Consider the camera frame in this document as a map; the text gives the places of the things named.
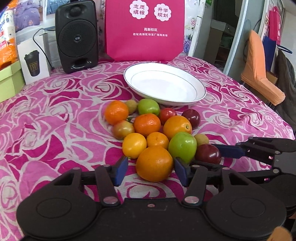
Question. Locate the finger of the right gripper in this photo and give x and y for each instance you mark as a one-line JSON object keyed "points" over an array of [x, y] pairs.
{"points": [[268, 145], [258, 153]]}

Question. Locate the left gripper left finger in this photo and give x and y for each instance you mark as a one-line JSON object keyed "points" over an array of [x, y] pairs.
{"points": [[106, 177]]}

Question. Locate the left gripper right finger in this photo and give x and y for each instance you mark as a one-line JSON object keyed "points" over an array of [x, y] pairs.
{"points": [[195, 178]]}

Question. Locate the dark red plum front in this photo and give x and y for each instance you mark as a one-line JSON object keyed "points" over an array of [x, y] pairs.
{"points": [[208, 153]]}

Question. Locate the large green apple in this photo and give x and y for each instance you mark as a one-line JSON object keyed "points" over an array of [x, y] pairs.
{"points": [[183, 145]]}

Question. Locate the small tan kiwi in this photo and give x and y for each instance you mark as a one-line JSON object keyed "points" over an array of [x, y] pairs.
{"points": [[201, 139]]}

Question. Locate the yellow lemon orange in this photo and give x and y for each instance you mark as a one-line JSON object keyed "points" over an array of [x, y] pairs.
{"points": [[133, 145]]}

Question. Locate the large front orange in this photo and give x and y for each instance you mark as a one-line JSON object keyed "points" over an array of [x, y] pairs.
{"points": [[154, 164]]}

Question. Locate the red green small apple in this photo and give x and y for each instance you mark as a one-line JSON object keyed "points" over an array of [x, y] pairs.
{"points": [[122, 129]]}

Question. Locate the small tangerine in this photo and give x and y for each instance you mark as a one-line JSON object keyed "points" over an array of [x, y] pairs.
{"points": [[157, 139]]}

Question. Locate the big orange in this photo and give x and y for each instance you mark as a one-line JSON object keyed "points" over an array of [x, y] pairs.
{"points": [[176, 124]]}

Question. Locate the dark plum back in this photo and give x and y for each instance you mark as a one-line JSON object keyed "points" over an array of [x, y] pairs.
{"points": [[193, 117]]}

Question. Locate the red tomato apple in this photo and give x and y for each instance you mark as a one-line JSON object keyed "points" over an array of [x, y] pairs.
{"points": [[165, 114]]}

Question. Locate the dark jacket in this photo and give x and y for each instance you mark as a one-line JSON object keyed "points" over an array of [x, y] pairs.
{"points": [[286, 83]]}

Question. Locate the pink rose tablecloth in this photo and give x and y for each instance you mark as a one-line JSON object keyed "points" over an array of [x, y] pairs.
{"points": [[57, 124]]}

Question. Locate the orange covered chair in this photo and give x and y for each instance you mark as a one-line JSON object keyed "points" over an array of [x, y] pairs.
{"points": [[254, 73]]}

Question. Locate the small kiwi back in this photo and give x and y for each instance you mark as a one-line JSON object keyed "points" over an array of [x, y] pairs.
{"points": [[132, 106]]}

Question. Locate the small green apple back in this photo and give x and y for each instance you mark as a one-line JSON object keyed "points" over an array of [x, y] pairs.
{"points": [[147, 105]]}

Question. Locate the white oval plate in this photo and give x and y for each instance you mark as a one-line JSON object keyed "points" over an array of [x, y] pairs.
{"points": [[165, 84]]}

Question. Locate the white cup box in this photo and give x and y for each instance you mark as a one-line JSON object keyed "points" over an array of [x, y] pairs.
{"points": [[32, 56]]}

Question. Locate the green cardboard box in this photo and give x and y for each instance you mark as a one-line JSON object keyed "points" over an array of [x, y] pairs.
{"points": [[12, 81]]}

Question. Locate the pink tote bag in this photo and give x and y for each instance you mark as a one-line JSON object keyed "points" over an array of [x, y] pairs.
{"points": [[149, 30]]}

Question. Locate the black speaker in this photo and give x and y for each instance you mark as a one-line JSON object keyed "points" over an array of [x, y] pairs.
{"points": [[77, 35]]}

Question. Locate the orange white detergent bag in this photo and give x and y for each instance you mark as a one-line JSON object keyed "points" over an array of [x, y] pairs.
{"points": [[8, 35]]}

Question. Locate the bedding poster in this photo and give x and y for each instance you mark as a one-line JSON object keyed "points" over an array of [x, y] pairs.
{"points": [[28, 13]]}

